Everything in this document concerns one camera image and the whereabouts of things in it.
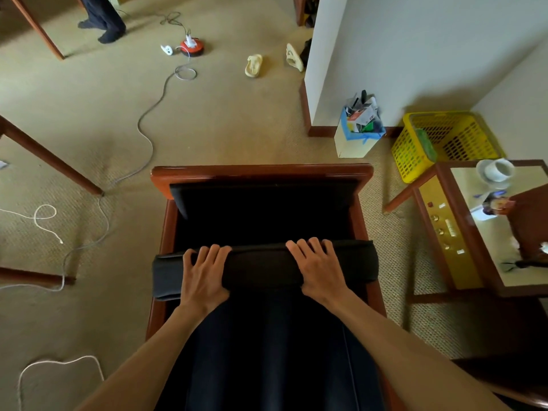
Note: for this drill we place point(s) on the person's left hand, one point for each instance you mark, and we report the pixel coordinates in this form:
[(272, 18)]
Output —
[(203, 282)]

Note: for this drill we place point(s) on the person's right hand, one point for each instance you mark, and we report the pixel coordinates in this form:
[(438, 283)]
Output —
[(321, 273)]

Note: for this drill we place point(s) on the black square cushion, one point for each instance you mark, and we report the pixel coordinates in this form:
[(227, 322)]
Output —
[(261, 265)]

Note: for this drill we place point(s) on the wooden armchair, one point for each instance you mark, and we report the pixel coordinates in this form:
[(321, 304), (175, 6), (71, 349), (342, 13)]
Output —
[(257, 209)]

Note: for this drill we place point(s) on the person's right forearm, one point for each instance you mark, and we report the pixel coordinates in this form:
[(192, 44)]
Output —
[(406, 359)]

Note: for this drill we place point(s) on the person's left forearm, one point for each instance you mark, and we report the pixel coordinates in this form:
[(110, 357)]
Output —
[(150, 372)]

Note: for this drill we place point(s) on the cream waste bin blue liner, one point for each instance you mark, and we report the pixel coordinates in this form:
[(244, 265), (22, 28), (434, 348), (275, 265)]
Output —
[(351, 147)]

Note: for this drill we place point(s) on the wooden side table brass panel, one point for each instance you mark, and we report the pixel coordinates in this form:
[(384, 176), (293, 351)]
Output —
[(462, 269)]

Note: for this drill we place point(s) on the yellow plastic basket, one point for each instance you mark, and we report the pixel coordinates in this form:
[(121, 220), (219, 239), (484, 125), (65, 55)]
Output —
[(406, 158)]

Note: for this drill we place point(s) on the green plastic bag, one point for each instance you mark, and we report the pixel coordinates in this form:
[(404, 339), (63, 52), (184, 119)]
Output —
[(427, 145)]

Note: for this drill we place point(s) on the white cup and saucer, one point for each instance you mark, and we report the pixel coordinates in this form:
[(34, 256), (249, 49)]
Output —
[(492, 186)]

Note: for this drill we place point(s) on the brown wooden desk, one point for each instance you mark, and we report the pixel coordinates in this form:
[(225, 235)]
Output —
[(51, 160)]

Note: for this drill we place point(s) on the white cup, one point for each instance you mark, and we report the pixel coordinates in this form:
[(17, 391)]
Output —
[(498, 170)]

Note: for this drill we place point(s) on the cream slipper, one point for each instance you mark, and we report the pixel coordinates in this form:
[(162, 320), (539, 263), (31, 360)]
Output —
[(253, 66), (294, 57)]

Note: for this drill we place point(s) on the black shoe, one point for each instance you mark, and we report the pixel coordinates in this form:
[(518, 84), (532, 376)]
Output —
[(306, 53)]

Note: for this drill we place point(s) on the white tissue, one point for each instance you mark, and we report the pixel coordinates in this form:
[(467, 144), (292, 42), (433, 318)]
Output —
[(544, 248)]

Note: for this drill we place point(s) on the white plug adapter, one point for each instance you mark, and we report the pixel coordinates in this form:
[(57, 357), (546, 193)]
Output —
[(167, 50)]

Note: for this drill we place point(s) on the reddish wooden table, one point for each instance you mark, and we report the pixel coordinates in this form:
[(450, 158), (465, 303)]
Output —
[(38, 29)]

